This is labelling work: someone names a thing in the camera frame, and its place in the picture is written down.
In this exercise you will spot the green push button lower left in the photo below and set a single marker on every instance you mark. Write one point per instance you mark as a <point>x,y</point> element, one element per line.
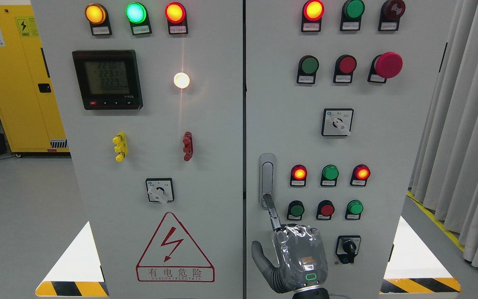
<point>295,210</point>

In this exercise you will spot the yellow safety cabinet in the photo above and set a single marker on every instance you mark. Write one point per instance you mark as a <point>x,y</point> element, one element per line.
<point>28,108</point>

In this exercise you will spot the right yellow black striped base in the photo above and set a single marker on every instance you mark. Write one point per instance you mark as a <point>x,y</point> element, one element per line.
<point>420,285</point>

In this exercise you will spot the red indicator light left door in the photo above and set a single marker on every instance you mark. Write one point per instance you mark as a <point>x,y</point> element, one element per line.
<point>176,16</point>

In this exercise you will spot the red triangle danger warning sticker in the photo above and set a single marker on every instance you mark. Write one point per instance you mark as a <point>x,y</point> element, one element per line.
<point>172,255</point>

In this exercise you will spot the yellow black striped base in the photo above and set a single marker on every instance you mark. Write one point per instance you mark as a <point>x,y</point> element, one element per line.
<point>420,285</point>
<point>71,289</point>

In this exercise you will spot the red lit indicator right middle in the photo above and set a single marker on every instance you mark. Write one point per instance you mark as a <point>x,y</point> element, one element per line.
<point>360,175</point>

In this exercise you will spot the grey robotic hand plastic-covered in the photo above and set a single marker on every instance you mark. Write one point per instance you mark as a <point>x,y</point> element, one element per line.
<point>300,253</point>

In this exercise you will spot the right grey cabinet door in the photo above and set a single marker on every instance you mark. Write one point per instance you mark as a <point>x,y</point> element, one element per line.
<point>284,118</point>

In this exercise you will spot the green indicator light top left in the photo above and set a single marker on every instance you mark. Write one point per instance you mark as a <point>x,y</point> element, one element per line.
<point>138,18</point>

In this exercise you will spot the green indicator light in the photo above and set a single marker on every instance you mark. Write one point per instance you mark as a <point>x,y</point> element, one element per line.
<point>138,18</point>
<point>351,14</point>

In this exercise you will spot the left yellow black striped base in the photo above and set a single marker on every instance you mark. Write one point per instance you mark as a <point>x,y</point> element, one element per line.
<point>71,289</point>

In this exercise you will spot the green push button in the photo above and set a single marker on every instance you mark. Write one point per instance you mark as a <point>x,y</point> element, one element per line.
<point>307,70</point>
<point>354,210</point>
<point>295,210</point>

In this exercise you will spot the red lit indicator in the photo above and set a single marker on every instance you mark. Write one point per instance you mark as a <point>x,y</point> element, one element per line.
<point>360,175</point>
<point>298,176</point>

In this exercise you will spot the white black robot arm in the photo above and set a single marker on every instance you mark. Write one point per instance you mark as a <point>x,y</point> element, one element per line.
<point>312,292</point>

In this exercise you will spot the black digital power meter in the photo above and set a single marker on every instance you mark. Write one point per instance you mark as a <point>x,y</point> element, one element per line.
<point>108,79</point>

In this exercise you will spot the red push button upper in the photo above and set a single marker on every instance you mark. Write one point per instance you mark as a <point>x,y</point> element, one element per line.
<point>344,69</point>

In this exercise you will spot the black key selector switch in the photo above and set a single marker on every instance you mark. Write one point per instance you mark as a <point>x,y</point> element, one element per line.
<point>347,248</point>

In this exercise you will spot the amber indicator light top left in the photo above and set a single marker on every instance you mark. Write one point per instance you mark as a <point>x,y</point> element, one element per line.
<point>98,18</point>

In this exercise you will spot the red mushroom emergency stop button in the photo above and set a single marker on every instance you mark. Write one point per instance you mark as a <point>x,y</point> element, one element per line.
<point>385,66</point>

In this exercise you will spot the white lit indicator light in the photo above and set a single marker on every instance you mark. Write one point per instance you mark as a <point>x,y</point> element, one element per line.
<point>181,80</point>

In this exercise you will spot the red push button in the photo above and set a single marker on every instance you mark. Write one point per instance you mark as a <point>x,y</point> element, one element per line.
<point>325,210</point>
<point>344,69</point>

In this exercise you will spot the grey curtain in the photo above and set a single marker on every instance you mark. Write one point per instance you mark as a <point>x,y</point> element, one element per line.
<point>445,176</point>

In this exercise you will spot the left grey cabinet door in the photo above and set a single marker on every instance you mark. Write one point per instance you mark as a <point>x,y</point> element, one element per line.
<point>208,189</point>

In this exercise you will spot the grey cabinet door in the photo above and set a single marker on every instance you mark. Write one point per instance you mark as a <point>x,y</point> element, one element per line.
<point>284,118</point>
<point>208,189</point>

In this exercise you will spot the silver door swing handle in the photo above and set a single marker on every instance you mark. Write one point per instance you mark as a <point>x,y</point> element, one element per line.
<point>266,171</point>

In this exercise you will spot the dark red buzzer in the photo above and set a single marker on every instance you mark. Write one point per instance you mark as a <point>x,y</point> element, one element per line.
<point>390,15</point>

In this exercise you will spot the red terminal post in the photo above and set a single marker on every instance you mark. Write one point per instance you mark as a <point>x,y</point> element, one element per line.
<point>187,146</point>

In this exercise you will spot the green push button lower right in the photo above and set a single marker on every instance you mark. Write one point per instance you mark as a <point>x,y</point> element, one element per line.
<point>354,210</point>

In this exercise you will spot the left door rotary selector switch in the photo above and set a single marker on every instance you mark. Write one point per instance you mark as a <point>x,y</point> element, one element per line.
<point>160,190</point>

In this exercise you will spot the red push button lower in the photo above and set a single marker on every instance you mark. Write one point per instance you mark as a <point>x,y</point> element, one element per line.
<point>325,210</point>

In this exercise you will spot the green indicator middle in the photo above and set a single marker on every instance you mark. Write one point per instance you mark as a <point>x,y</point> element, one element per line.
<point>329,176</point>

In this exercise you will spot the right door upper selector switch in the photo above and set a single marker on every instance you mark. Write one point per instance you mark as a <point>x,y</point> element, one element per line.
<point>337,122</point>

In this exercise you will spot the green indicator light top right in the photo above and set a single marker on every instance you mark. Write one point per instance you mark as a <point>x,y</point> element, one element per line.
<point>351,14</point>

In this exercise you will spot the red lit indicator left middle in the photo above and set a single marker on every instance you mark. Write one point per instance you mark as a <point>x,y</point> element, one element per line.
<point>298,176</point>

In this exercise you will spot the red indicator light top right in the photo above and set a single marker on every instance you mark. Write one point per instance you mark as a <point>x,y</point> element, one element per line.
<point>312,13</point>

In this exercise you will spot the yellow terminal post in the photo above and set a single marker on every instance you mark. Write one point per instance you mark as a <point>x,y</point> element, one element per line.
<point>120,142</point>

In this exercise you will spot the green push button upper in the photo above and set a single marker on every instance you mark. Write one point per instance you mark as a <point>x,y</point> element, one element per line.
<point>307,70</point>

